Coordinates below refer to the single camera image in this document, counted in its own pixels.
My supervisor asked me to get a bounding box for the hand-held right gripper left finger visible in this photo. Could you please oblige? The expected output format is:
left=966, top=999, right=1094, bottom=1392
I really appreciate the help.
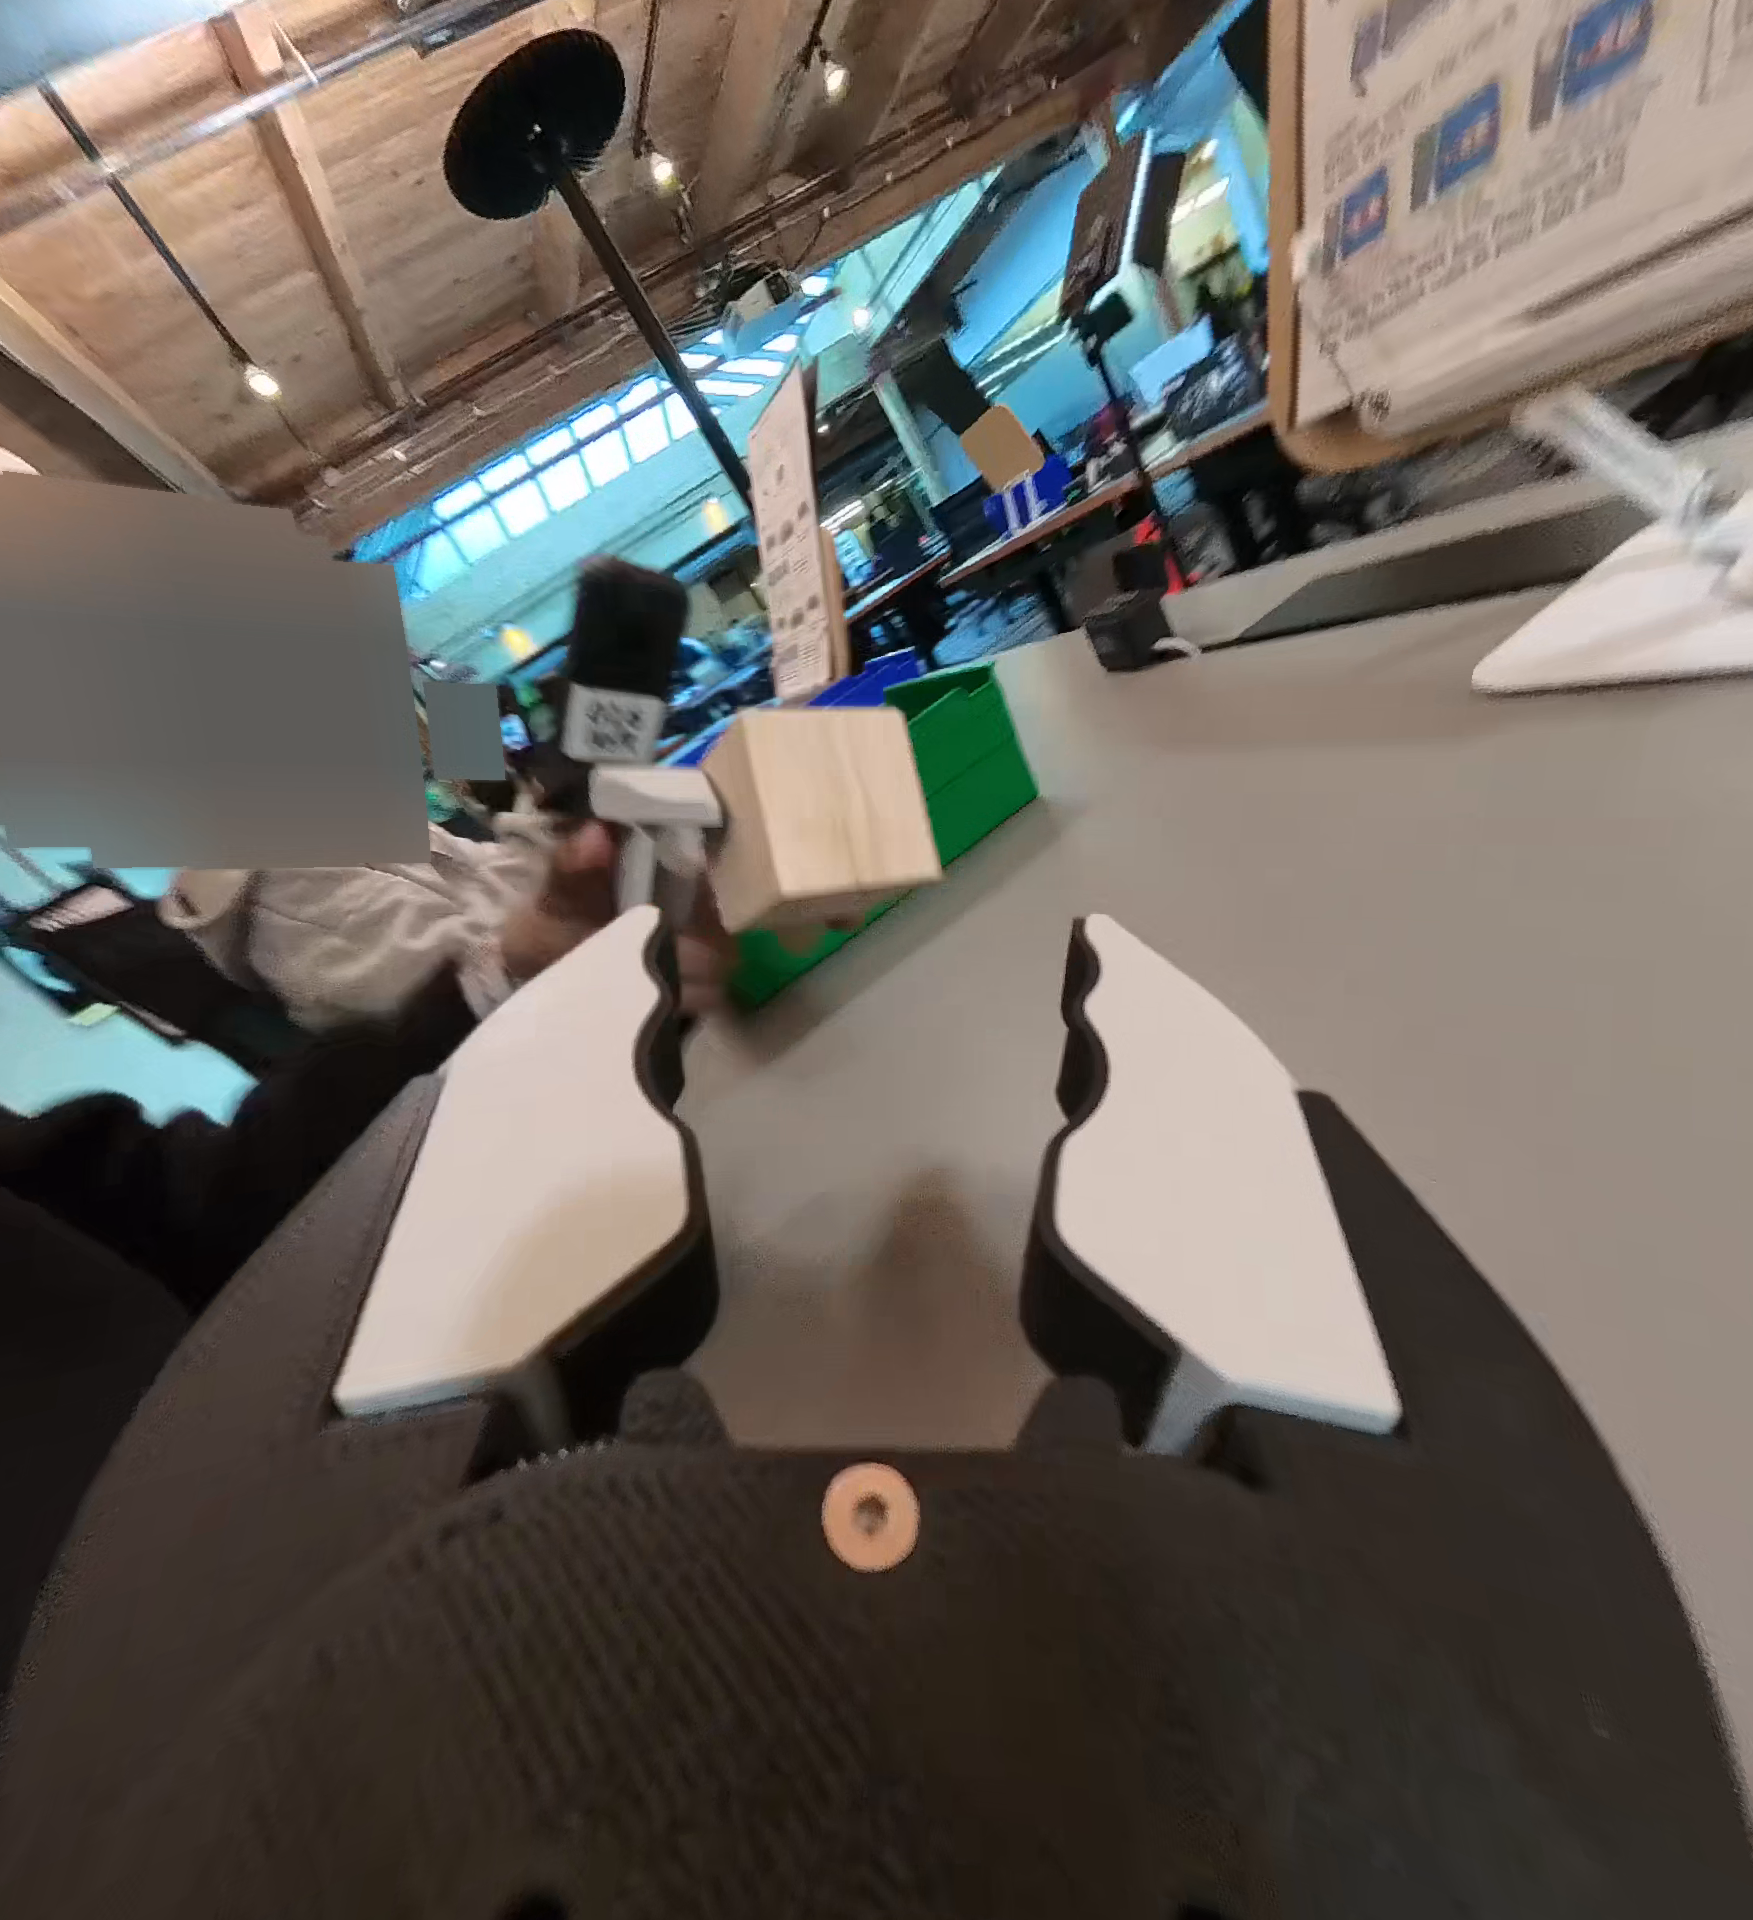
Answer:
left=332, top=903, right=720, bottom=1465

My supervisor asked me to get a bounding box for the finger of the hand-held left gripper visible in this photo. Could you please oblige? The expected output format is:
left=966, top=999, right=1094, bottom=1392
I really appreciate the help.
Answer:
left=587, top=764, right=735, bottom=840

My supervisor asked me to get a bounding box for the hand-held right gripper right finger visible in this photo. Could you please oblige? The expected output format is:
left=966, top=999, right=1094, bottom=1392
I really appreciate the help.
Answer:
left=1019, top=912, right=1406, bottom=1460

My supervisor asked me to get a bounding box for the large wooden cube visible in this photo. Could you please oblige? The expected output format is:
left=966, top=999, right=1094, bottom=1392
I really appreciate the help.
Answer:
left=700, top=707, right=945, bottom=941

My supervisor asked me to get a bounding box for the green plastic bin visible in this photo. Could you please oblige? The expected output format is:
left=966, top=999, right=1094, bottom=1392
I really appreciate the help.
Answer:
left=726, top=659, right=1043, bottom=1011

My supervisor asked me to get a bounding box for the person's left forearm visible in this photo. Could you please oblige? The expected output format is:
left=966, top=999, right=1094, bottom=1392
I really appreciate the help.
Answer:
left=0, top=975, right=518, bottom=1322

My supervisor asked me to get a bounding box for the grey desk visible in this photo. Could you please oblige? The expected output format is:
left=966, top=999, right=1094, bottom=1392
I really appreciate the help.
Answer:
left=674, top=393, right=1753, bottom=1920

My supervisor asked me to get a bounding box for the black desk strip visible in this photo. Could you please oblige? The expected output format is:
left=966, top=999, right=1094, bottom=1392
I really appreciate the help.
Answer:
left=1173, top=498, right=1646, bottom=648

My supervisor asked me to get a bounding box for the person's left hand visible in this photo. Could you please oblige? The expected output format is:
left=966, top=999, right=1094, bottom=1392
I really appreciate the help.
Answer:
left=492, top=818, right=629, bottom=985

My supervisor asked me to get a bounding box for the instruction sheet on stand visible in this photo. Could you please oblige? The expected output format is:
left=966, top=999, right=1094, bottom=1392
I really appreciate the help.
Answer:
left=744, top=359, right=852, bottom=709

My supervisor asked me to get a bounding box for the blue plastic bin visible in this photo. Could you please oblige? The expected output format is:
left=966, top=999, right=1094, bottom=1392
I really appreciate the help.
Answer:
left=667, top=668, right=924, bottom=771

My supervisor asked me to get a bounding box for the white document stand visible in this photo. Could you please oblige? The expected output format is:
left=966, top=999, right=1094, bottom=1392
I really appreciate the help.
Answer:
left=1267, top=0, right=1753, bottom=700
left=961, top=407, right=1079, bottom=535

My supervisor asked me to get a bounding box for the black power adapter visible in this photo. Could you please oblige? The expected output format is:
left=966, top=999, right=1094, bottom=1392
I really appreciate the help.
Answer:
left=1086, top=590, right=1173, bottom=672

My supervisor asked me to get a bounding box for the black round-headed pole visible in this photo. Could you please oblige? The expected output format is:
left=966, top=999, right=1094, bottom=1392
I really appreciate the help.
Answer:
left=443, top=27, right=758, bottom=504

